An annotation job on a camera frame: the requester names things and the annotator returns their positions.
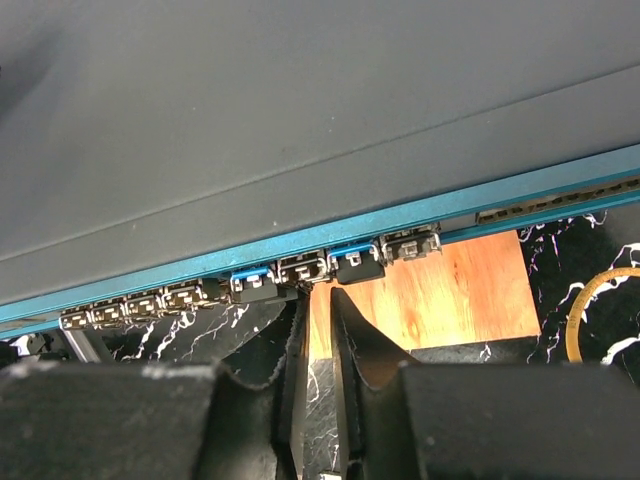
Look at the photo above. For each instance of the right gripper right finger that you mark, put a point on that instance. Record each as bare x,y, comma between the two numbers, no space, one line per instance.
400,418

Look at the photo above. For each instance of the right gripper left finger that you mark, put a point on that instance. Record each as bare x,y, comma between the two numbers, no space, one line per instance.
240,417

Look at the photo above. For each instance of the wooden base board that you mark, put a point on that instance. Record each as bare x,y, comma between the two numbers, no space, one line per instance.
472,295

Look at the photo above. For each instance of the black marble pattern mat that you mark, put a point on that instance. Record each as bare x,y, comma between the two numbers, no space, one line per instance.
585,292

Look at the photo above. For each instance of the metal switch support bracket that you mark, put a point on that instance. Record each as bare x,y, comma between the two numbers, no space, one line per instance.
88,346

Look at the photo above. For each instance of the dark grey network switch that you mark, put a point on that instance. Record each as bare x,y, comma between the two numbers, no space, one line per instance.
149,143

